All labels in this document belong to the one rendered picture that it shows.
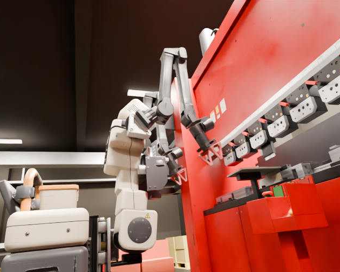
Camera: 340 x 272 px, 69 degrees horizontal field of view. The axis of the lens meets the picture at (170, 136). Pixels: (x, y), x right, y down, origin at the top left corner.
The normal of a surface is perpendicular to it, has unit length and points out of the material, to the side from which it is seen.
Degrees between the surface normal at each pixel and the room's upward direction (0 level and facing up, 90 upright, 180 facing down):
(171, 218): 90
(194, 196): 90
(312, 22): 90
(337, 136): 90
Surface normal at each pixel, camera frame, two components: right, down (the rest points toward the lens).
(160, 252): 0.24, -0.40
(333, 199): -0.96, -0.01
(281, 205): 0.44, -0.39
